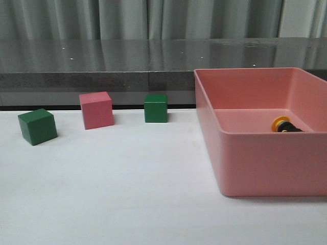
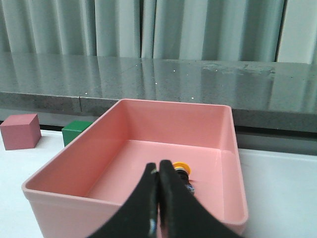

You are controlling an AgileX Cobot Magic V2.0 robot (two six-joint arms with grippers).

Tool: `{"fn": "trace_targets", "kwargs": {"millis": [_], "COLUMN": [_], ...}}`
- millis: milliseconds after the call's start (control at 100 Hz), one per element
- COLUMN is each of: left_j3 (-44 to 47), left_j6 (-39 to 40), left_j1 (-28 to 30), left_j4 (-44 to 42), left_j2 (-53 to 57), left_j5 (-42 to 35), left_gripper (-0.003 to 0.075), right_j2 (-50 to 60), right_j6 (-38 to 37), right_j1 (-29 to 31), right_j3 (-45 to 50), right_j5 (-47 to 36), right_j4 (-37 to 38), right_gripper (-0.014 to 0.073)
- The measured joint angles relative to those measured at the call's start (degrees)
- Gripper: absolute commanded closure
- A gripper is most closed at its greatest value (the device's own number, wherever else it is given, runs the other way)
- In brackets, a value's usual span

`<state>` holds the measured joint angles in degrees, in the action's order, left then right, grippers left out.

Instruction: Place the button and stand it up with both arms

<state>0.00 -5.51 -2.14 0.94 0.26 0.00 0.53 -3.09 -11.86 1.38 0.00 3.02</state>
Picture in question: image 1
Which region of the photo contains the yellow push button switch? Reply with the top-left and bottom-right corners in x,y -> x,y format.
271,116 -> 302,132

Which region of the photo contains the right green wooden cube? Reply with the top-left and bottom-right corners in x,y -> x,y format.
144,94 -> 168,123

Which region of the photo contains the green wooden cube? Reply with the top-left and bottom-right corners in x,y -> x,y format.
144,94 -> 168,123
18,108 -> 58,145

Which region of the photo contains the pink wooden cube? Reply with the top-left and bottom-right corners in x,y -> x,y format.
79,91 -> 114,130

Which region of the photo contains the pink plastic bin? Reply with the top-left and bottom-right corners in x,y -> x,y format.
194,67 -> 326,197

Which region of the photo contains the left green wooden cube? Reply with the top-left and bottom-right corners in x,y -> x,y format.
18,108 -> 58,145

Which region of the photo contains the grey curtain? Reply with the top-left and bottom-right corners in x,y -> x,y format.
1,1 -> 326,40

